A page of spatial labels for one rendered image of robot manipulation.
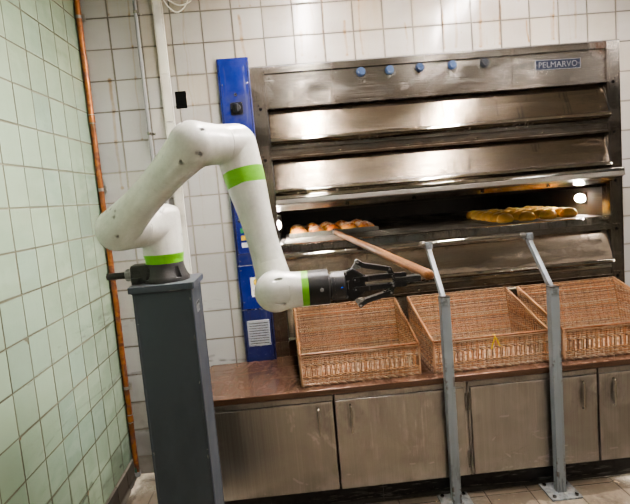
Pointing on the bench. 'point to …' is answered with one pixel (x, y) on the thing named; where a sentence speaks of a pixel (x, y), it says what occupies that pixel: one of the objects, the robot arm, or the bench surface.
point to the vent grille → (259, 332)
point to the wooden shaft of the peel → (389, 256)
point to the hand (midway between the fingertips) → (406, 278)
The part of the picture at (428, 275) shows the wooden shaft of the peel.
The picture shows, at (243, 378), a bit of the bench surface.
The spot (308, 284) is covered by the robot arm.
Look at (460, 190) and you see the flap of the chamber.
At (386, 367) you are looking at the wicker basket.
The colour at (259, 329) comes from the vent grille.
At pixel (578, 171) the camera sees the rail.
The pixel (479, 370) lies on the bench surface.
